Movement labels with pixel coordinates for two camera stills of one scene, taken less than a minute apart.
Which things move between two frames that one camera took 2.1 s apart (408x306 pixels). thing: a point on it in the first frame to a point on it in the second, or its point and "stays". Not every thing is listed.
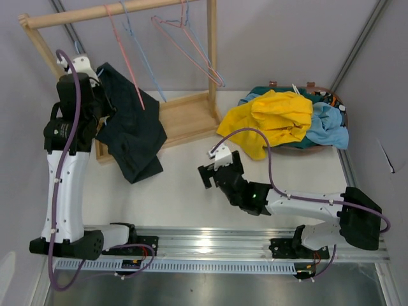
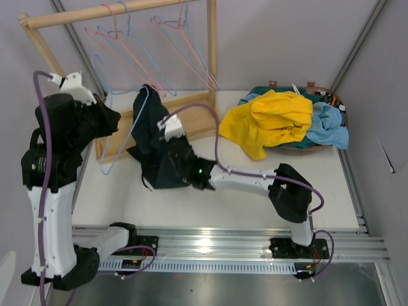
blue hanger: (201, 43) to (182, 53)
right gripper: (206, 173) to (184, 138)
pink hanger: (222, 81) to (199, 64)
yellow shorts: (284, 117) stays
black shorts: (134, 131) to (159, 168)
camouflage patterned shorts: (333, 101) stays
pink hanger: (108, 10) to (140, 64)
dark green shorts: (306, 142) stays
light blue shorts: (325, 128) stays
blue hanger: (122, 3) to (152, 66)
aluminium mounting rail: (236, 244) stays
